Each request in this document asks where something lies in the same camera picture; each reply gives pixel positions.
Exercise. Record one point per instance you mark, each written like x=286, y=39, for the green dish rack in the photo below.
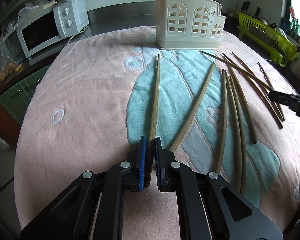
x=281, y=50

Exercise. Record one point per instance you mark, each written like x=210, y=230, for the green lower cabinet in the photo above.
x=16, y=99

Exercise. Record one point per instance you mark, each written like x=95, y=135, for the plastic bag with food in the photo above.
x=10, y=58

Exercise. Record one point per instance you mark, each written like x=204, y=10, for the pink and teal towel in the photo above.
x=94, y=104

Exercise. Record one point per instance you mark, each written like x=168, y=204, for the cream plastic utensil holder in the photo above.
x=188, y=24

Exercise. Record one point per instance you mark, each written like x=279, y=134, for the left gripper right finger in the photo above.
x=208, y=206

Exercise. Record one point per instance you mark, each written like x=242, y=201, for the white microwave oven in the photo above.
x=62, y=20

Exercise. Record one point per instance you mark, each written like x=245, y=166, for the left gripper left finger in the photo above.
x=91, y=207

